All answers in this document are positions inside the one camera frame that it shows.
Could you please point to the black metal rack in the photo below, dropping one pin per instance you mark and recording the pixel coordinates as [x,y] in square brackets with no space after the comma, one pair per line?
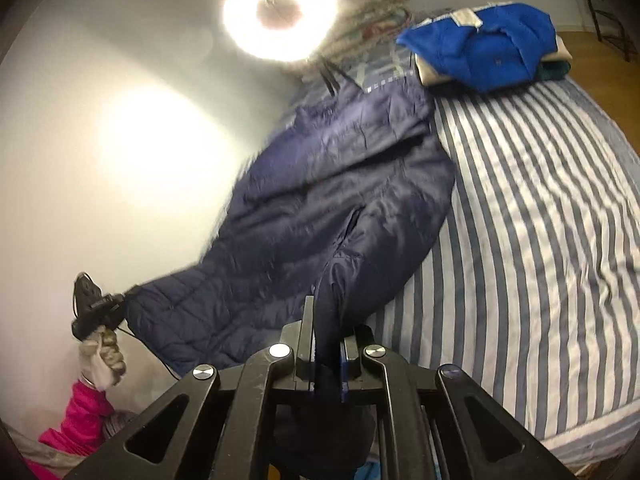
[607,30]

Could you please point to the tangled fringed cloth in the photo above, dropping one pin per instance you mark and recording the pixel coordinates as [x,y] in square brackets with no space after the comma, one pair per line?
[372,15]

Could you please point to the folded teal garment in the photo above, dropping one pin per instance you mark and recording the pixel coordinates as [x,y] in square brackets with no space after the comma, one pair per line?
[554,71]

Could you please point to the grey patterned cloth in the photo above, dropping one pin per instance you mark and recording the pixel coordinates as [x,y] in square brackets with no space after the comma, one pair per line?
[385,67]

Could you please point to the navy puffer jacket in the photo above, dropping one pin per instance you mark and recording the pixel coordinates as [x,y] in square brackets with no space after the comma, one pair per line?
[320,200]

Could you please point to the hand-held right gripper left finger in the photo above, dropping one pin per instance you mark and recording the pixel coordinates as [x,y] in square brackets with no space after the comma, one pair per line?
[305,355]

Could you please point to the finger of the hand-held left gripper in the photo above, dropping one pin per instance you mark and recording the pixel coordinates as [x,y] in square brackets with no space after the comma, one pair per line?
[131,292]

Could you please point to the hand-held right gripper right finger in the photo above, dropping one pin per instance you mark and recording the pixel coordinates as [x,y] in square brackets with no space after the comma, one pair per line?
[351,360]

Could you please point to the striped bed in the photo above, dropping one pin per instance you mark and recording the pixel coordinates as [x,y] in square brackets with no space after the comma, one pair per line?
[525,210]

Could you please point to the person's left hand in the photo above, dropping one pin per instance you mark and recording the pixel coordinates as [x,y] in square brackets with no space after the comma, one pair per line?
[104,357]

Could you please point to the folded blue garment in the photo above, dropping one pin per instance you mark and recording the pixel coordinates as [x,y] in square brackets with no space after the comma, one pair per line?
[480,47]

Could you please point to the person's left forearm pink sleeve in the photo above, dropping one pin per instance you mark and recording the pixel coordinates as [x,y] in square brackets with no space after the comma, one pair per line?
[82,415]

